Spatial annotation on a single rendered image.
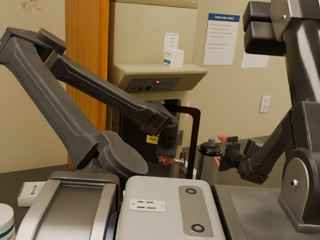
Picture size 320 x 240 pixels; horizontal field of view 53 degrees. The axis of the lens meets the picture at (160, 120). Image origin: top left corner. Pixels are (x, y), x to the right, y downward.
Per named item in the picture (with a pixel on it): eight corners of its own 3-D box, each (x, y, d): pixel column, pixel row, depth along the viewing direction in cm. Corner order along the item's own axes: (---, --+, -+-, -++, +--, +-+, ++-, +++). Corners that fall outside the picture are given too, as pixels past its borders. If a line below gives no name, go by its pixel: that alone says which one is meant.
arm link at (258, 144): (240, 176, 106) (263, 184, 107) (253, 145, 103) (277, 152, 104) (230, 164, 117) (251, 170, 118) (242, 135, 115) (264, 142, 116)
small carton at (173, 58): (163, 65, 115) (165, 48, 113) (175, 65, 118) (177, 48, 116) (170, 68, 111) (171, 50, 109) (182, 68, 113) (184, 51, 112)
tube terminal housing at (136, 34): (91, 175, 150) (93, 0, 124) (153, 165, 164) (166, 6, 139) (107, 205, 129) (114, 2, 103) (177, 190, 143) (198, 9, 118)
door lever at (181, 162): (160, 156, 118) (160, 150, 117) (185, 160, 117) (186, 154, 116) (157, 163, 113) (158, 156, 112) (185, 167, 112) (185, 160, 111)
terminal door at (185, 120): (112, 195, 127) (115, 97, 114) (188, 206, 124) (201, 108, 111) (111, 195, 127) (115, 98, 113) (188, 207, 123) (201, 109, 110)
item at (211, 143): (195, 149, 138) (196, 135, 135) (213, 147, 141) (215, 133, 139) (206, 158, 130) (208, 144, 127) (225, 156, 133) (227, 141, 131)
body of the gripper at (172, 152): (155, 156, 105) (155, 141, 100) (160, 134, 112) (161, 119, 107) (175, 159, 104) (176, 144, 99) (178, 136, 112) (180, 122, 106)
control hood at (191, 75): (111, 92, 113) (112, 64, 110) (189, 88, 128) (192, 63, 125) (123, 101, 104) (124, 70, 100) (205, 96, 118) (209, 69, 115)
